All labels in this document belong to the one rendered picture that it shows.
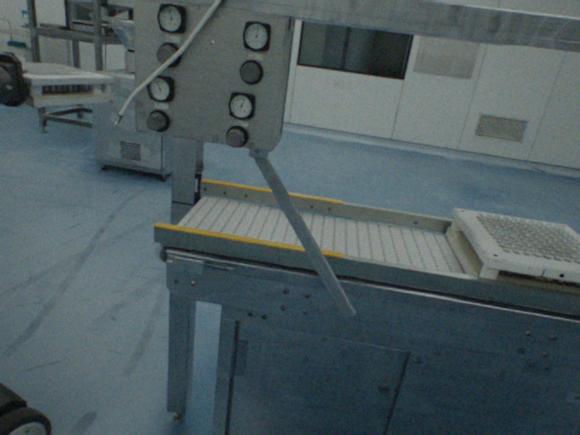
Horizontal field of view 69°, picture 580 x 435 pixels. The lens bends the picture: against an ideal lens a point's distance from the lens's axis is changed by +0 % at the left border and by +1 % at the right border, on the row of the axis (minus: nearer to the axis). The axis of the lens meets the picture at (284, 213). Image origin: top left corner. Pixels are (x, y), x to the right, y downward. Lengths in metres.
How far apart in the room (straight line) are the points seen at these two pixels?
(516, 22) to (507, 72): 5.28
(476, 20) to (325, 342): 0.63
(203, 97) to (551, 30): 0.47
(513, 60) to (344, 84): 1.97
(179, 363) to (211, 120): 0.86
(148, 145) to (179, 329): 2.33
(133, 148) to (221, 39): 2.90
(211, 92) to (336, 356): 0.58
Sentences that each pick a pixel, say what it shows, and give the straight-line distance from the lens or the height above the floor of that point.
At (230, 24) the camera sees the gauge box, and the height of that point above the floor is 1.18.
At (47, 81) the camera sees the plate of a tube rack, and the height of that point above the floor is 1.00.
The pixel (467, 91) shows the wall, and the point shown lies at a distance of 5.87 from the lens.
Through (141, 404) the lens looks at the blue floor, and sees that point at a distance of 1.61.
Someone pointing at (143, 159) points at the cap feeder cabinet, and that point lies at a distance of 3.49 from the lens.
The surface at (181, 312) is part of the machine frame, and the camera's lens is 1.24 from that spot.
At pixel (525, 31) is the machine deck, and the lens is 0.67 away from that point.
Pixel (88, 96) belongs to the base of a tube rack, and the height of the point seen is 0.95.
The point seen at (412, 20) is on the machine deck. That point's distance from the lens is 0.63.
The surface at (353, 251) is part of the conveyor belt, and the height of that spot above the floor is 0.80.
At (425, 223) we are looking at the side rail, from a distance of 1.03.
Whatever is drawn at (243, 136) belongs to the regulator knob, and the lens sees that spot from 0.64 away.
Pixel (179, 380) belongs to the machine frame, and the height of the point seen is 0.19.
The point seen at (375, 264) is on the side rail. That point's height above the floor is 0.83.
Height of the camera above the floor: 1.17
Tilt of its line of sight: 23 degrees down
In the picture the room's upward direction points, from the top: 8 degrees clockwise
